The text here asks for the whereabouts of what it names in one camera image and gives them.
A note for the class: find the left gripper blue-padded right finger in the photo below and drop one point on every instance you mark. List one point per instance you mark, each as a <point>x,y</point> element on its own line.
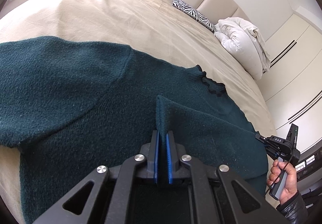
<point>174,152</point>

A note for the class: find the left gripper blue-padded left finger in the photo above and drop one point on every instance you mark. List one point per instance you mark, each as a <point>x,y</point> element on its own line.
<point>150,150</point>

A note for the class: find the dark green knit sweater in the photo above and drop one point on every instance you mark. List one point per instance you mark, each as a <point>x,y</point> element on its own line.
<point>69,107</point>

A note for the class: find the black jacket right forearm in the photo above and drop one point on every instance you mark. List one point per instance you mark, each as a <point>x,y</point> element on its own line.
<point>294,209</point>

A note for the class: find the white folded duvet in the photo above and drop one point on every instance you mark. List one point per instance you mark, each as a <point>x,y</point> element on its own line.
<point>243,40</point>

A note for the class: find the beige bed cover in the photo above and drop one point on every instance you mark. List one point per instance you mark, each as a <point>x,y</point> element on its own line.
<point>153,27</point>

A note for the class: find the zebra print pillow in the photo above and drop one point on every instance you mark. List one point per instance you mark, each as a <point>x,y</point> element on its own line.
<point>194,14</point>

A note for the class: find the white wardrobe with black handles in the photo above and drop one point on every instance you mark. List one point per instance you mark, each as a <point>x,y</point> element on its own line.
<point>292,86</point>

